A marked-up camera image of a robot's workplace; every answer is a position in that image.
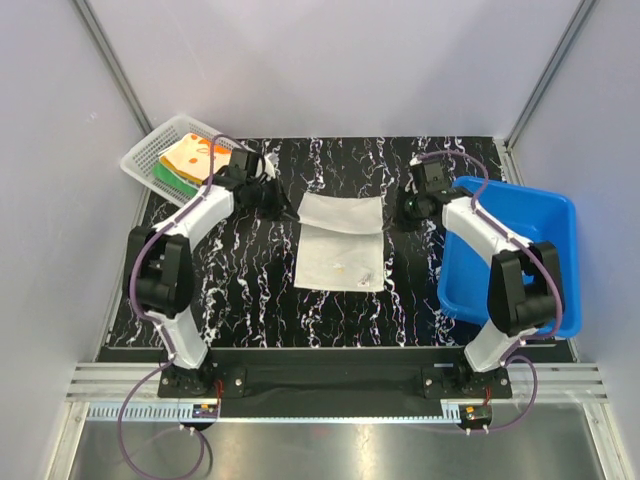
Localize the orange floral towel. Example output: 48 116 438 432
159 133 232 185

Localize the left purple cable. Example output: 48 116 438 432
117 133 241 476

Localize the blue plastic bin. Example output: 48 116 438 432
438 180 582 338

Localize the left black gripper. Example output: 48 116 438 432
247 174 300 222

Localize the green microfiber towel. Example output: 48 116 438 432
152 161 199 198

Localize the aluminium frame rail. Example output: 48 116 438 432
66 362 608 424

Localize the grey white towel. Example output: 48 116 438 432
294 192 384 293

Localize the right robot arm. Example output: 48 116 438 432
395 152 564 397

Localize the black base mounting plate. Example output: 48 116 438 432
158 347 512 421

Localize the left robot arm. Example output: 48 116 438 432
123 148 297 396

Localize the white perforated plastic basket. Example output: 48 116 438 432
120 115 246 207

